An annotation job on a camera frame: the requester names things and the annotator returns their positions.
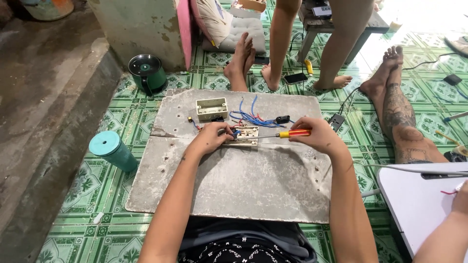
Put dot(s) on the person's right hand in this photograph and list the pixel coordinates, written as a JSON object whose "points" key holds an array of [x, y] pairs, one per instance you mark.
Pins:
{"points": [[323, 137]]}

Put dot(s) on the person's left hand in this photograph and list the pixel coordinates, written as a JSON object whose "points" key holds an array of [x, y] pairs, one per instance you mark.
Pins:
{"points": [[210, 138]]}

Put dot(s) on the beige switch plate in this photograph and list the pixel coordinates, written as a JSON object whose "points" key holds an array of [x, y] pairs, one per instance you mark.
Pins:
{"points": [[248, 136]]}

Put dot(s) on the black power strip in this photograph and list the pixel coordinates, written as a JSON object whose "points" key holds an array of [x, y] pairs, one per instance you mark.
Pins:
{"points": [[336, 122]]}

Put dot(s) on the beige plastic junction box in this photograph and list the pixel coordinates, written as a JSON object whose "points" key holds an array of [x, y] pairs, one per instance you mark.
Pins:
{"points": [[212, 109]]}

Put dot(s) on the grey cement board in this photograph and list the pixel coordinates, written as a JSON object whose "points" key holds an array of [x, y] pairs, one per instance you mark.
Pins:
{"points": [[252, 182], [285, 104]]}

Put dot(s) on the black smartphone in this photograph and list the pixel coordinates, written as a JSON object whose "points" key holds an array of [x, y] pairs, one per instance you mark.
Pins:
{"points": [[295, 78]]}

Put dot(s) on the yellow utility knife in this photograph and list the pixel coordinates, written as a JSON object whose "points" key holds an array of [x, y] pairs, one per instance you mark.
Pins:
{"points": [[309, 67]]}

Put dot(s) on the green electric kettle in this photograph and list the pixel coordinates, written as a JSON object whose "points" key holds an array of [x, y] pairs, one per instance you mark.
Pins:
{"points": [[148, 74]]}

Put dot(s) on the dark phone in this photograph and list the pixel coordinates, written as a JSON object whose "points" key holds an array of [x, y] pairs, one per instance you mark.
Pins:
{"points": [[261, 60]]}

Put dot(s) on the teal plastic tumbler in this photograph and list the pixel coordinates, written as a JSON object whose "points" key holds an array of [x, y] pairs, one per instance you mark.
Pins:
{"points": [[113, 150]]}

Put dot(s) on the grey tufted cushion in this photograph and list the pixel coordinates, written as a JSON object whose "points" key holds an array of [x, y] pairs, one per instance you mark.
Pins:
{"points": [[241, 34]]}

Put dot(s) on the pink mat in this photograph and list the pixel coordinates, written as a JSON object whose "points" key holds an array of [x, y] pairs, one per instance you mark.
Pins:
{"points": [[184, 33]]}

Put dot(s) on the person's black patterned shorts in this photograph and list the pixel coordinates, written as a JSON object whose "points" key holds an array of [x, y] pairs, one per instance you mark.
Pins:
{"points": [[237, 252]]}

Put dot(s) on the white folding table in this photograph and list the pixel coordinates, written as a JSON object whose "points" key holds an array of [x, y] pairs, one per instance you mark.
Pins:
{"points": [[416, 208]]}

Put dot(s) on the beige pillow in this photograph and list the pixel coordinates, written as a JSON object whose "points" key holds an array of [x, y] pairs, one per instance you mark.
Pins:
{"points": [[212, 20]]}

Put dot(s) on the dark wooden bench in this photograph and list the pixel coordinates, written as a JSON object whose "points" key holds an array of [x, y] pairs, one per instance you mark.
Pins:
{"points": [[365, 23]]}

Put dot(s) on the phone with grey case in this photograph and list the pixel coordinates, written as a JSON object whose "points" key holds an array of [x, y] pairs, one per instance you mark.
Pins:
{"points": [[322, 11]]}

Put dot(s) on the white plastic cup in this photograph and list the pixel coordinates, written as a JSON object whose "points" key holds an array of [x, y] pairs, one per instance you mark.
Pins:
{"points": [[395, 25]]}

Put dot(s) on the blue white screwdriver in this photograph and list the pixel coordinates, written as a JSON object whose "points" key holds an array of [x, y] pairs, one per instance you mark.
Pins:
{"points": [[455, 116]]}

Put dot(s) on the white scrap piece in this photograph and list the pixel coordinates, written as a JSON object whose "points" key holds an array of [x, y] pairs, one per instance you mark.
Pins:
{"points": [[98, 217]]}

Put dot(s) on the cardboard box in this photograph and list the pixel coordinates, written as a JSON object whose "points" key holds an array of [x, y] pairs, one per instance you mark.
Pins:
{"points": [[252, 4]]}

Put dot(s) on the black power adapter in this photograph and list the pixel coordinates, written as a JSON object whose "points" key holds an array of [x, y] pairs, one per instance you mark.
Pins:
{"points": [[452, 79]]}

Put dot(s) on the grey sandal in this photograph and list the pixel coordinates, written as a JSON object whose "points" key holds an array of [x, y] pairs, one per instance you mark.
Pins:
{"points": [[457, 44]]}

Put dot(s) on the small black switch part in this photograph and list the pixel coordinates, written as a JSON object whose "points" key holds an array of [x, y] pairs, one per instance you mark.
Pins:
{"points": [[218, 119]]}

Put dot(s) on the black switch module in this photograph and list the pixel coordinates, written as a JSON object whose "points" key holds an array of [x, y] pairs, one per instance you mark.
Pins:
{"points": [[282, 119]]}

